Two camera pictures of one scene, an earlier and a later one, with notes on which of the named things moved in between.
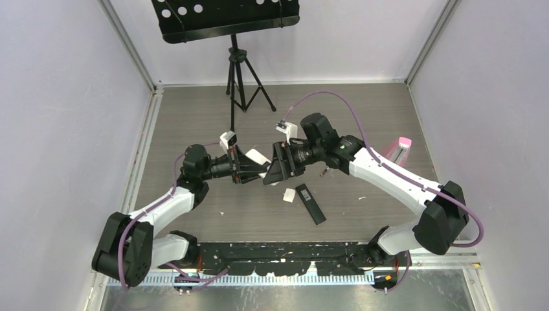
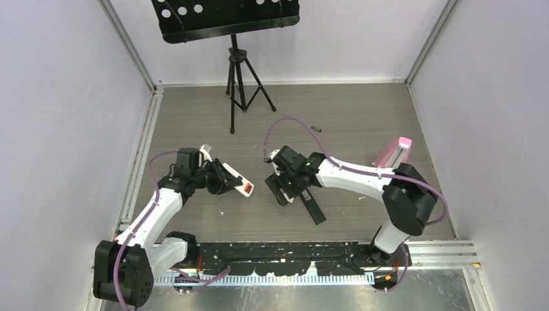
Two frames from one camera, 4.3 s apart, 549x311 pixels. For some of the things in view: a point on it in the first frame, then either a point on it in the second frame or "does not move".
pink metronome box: x=399 y=151 does not move
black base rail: x=291 y=258 does not move
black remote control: x=311 y=203 does not move
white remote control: x=254 y=155 → x=246 y=188
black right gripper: x=282 y=151 → x=276 y=181
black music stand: x=184 y=21 does not move
